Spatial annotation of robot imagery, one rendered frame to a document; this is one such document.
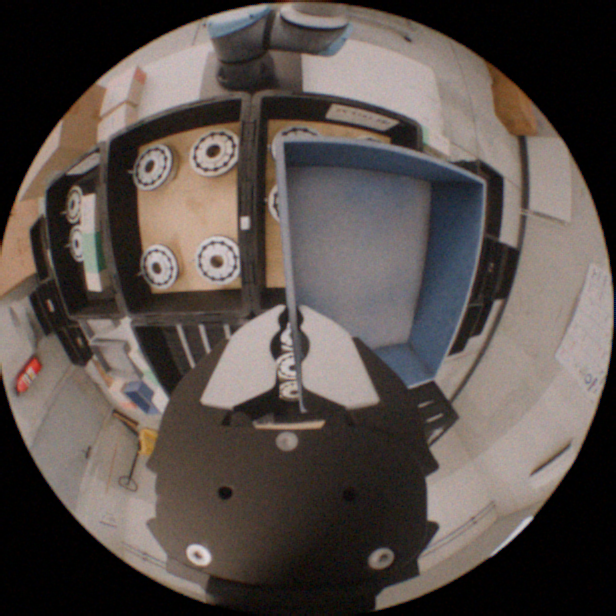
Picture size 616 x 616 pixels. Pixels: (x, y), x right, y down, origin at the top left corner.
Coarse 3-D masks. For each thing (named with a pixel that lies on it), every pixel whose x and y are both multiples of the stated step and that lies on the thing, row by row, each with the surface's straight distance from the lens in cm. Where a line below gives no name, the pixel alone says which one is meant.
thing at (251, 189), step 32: (256, 96) 37; (288, 96) 37; (320, 96) 38; (256, 128) 34; (416, 128) 44; (256, 160) 32; (256, 192) 32; (256, 224) 32; (256, 256) 32; (256, 288) 34
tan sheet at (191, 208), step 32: (224, 128) 46; (160, 192) 49; (192, 192) 45; (224, 192) 43; (160, 224) 49; (192, 224) 45; (224, 224) 42; (192, 256) 46; (192, 288) 49; (224, 288) 46
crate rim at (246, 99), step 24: (216, 96) 39; (240, 96) 38; (144, 120) 44; (240, 120) 35; (240, 144) 33; (240, 168) 32; (240, 192) 33; (240, 216) 32; (240, 240) 32; (240, 264) 33; (120, 288) 47; (144, 312) 46; (168, 312) 42; (192, 312) 39; (216, 312) 37; (240, 312) 36
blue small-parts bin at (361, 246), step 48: (288, 144) 11; (336, 144) 11; (384, 144) 12; (288, 192) 16; (336, 192) 17; (384, 192) 19; (432, 192) 22; (480, 192) 18; (288, 240) 10; (336, 240) 17; (384, 240) 19; (432, 240) 22; (480, 240) 18; (288, 288) 10; (336, 288) 18; (384, 288) 21; (432, 288) 22; (384, 336) 24; (432, 336) 23
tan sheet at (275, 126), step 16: (272, 128) 45; (320, 128) 46; (336, 128) 46; (352, 128) 48; (272, 160) 42; (272, 176) 42; (272, 224) 41; (272, 240) 42; (272, 256) 42; (272, 272) 43
